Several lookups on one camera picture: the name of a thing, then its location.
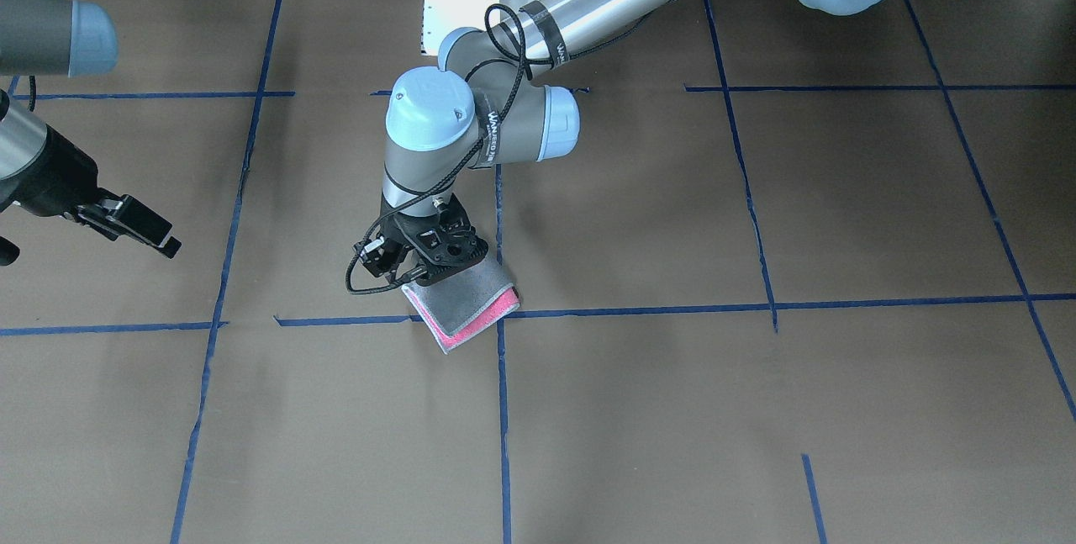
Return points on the pink and grey towel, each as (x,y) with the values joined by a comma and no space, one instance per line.
(465,304)

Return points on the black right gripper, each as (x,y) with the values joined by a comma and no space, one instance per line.
(52,176)

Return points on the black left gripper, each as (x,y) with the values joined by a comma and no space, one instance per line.
(387,256)

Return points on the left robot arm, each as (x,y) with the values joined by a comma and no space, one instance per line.
(477,108)

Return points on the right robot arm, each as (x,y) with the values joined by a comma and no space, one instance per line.
(48,37)

